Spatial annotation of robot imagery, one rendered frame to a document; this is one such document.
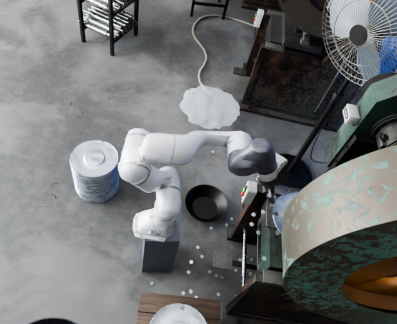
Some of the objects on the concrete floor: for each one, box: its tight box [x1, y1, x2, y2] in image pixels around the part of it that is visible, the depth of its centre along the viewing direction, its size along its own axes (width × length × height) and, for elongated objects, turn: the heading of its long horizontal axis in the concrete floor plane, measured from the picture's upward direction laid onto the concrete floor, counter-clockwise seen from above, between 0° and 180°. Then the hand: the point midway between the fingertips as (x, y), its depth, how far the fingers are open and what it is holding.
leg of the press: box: [221, 269, 397, 324], centre depth 175 cm, size 92×12×90 cm, turn 77°
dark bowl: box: [185, 185, 228, 223], centre depth 247 cm, size 30×30×7 cm
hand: (272, 200), depth 155 cm, fingers closed
